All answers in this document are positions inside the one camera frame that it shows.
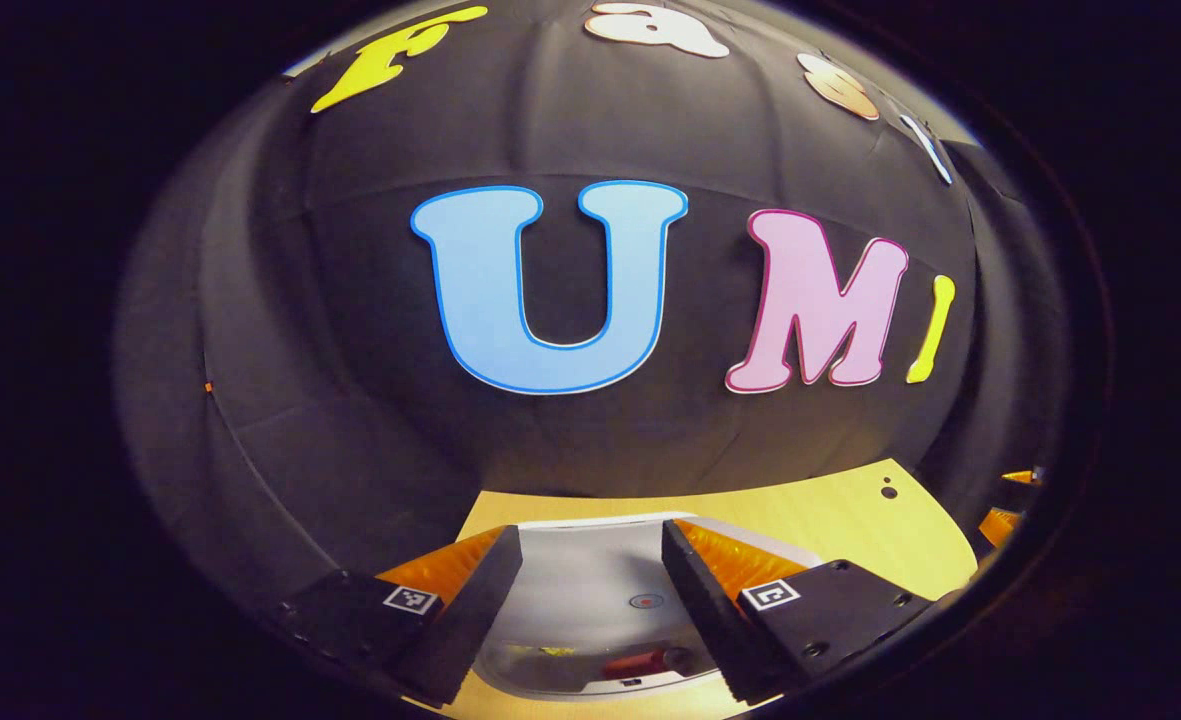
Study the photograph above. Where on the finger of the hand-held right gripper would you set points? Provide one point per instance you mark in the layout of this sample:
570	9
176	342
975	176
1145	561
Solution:
1000	526
1018	477

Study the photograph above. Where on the black backdrop cloth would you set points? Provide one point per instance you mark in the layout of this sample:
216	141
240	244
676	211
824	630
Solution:
350	350

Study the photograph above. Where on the yellow paper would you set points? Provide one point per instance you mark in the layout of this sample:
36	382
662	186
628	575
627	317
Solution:
556	651

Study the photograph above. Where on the white desktop garbage bin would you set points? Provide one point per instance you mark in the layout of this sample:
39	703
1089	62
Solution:
590	590

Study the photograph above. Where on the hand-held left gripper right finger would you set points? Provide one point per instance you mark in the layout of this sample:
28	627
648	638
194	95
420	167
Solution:
710	620

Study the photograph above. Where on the wooden desktop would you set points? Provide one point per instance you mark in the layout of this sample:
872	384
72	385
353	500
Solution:
850	510

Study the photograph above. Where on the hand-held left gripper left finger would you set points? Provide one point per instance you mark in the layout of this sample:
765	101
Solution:
470	620

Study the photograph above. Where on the red pop can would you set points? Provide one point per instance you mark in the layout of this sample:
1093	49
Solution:
640	662

